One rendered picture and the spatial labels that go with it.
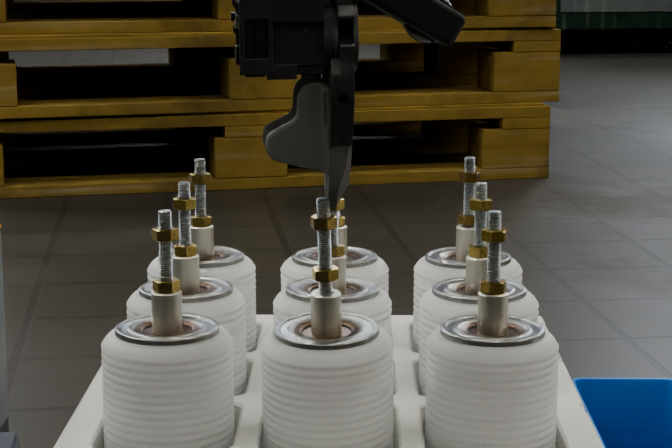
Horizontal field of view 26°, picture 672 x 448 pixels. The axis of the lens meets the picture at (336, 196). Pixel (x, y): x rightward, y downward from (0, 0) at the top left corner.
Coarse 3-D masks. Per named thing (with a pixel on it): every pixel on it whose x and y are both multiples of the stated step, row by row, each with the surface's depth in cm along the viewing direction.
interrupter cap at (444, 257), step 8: (440, 248) 131; (448, 248) 132; (432, 256) 129; (440, 256) 128; (448, 256) 129; (504, 256) 129; (440, 264) 126; (448, 264) 125; (456, 264) 125; (464, 264) 125; (504, 264) 126
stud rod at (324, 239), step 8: (320, 200) 102; (328, 200) 102; (320, 208) 102; (328, 208) 102; (320, 216) 102; (328, 216) 102; (320, 232) 103; (328, 232) 103; (320, 240) 103; (328, 240) 103; (320, 248) 103; (328, 248) 103; (320, 256) 103; (328, 256) 103; (320, 264) 103; (328, 264) 103; (320, 288) 104; (328, 288) 104
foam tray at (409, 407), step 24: (264, 336) 130; (408, 336) 130; (408, 360) 123; (96, 384) 116; (408, 384) 116; (96, 408) 111; (240, 408) 111; (408, 408) 111; (576, 408) 111; (72, 432) 105; (96, 432) 106; (240, 432) 105; (408, 432) 105; (576, 432) 105
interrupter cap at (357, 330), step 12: (348, 312) 108; (276, 324) 106; (288, 324) 106; (300, 324) 106; (348, 324) 106; (360, 324) 105; (372, 324) 105; (276, 336) 104; (288, 336) 103; (300, 336) 103; (312, 336) 104; (336, 336) 104; (348, 336) 103; (360, 336) 103; (372, 336) 103; (312, 348) 101; (324, 348) 101; (336, 348) 101
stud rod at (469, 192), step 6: (468, 156) 127; (468, 162) 127; (474, 162) 127; (468, 168) 127; (474, 168) 127; (468, 186) 127; (474, 186) 127; (468, 192) 127; (474, 192) 128; (468, 198) 127; (468, 204) 127; (468, 210) 127
